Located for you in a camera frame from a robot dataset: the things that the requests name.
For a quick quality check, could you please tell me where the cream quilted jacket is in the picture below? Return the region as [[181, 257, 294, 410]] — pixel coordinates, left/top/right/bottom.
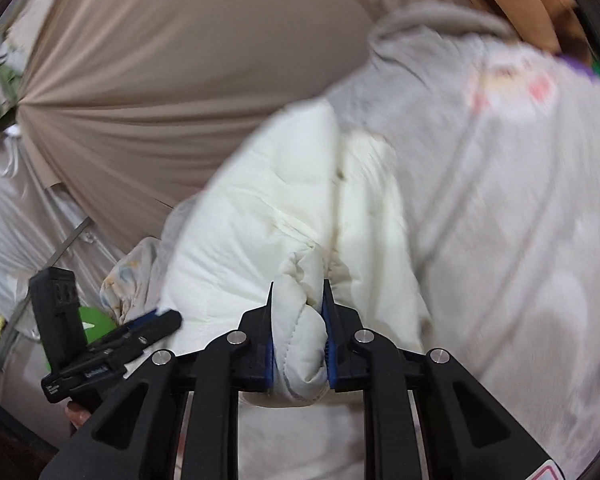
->
[[160, 99, 430, 406]]

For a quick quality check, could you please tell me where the person's left hand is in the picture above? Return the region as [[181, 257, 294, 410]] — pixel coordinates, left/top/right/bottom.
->
[[65, 401, 92, 429]]

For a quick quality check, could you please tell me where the green pillow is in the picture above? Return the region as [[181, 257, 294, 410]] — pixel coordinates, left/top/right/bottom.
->
[[42, 304, 120, 373]]

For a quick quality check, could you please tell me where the silver satin curtain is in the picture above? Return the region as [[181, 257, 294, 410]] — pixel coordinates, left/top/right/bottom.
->
[[0, 136, 122, 448]]

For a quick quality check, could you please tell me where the grey floral blanket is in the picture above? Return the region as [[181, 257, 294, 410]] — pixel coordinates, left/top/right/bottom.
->
[[99, 1, 600, 480]]

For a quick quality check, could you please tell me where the beige draped curtain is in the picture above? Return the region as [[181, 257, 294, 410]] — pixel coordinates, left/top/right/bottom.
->
[[17, 0, 466, 250]]

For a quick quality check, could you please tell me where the orange hanging cloth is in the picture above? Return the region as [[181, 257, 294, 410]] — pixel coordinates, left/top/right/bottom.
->
[[469, 0, 593, 66]]

